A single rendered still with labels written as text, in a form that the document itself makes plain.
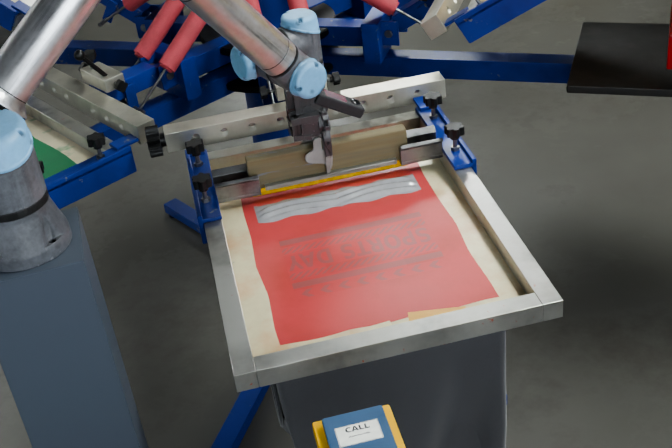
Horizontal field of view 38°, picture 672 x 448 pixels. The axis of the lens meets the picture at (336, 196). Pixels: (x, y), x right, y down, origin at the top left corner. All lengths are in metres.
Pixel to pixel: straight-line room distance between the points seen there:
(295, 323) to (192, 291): 1.77
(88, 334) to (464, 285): 0.68
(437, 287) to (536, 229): 1.85
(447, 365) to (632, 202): 2.05
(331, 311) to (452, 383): 0.29
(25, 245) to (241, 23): 0.52
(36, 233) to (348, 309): 0.57
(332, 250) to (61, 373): 0.58
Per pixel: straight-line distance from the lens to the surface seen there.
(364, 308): 1.83
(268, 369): 1.68
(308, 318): 1.82
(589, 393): 3.03
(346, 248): 1.98
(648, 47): 2.77
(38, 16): 1.74
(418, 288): 1.86
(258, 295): 1.90
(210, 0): 1.71
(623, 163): 4.09
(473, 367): 1.93
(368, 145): 2.16
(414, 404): 1.94
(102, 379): 1.81
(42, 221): 1.67
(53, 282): 1.68
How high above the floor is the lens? 2.10
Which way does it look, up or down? 32 degrees down
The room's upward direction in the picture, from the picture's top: 7 degrees counter-clockwise
